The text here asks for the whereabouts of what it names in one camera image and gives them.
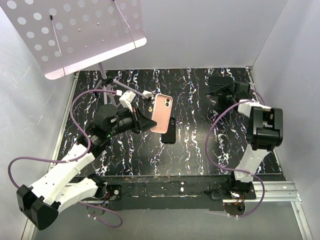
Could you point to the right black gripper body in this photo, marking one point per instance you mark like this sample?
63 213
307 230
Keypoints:
226 97

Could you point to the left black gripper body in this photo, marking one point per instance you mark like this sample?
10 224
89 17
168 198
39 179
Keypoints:
135 119

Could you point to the bare black phone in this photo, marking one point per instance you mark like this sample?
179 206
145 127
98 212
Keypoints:
220 80

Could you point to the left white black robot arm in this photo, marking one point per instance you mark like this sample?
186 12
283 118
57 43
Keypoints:
107 123

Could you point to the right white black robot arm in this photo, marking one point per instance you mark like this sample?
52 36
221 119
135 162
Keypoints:
241 179

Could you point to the music stand tripod pole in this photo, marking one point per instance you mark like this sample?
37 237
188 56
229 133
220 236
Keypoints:
105 84

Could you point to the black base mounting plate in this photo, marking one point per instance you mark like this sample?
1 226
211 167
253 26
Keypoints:
175 203

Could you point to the perforated music stand desk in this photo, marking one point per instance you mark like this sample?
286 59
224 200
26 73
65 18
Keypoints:
66 36

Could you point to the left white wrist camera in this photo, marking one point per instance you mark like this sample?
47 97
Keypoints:
126 100

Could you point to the right aluminium side rail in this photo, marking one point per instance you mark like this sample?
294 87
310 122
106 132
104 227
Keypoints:
265 130

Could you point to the aluminium side rail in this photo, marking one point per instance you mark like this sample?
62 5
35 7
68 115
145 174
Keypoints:
265 130
61 140

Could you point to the left aluminium side rail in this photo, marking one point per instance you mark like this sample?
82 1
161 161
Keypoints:
61 140

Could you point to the aluminium front rail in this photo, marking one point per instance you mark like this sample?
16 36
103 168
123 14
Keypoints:
269 191

